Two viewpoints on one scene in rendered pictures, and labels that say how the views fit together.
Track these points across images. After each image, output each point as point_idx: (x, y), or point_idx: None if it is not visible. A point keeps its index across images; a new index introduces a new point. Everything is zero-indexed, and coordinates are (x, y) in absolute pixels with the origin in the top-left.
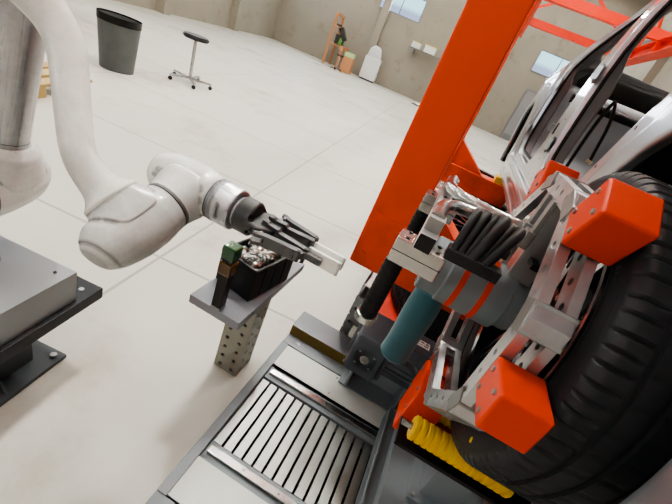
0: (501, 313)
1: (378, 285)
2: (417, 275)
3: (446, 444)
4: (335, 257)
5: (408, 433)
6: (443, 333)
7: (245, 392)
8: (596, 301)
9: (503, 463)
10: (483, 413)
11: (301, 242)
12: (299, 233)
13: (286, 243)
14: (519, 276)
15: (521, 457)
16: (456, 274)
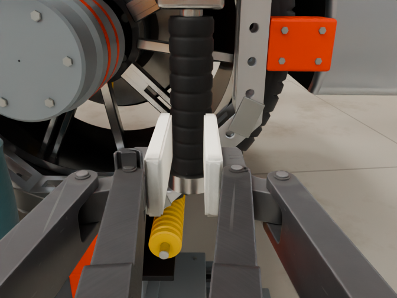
0: (124, 40)
1: (211, 86)
2: (10, 113)
3: (176, 210)
4: (169, 136)
5: (172, 252)
6: (13, 187)
7: None
8: None
9: (273, 109)
10: (330, 52)
11: (142, 230)
12: (127, 214)
13: (300, 212)
14: None
15: (283, 84)
16: (97, 25)
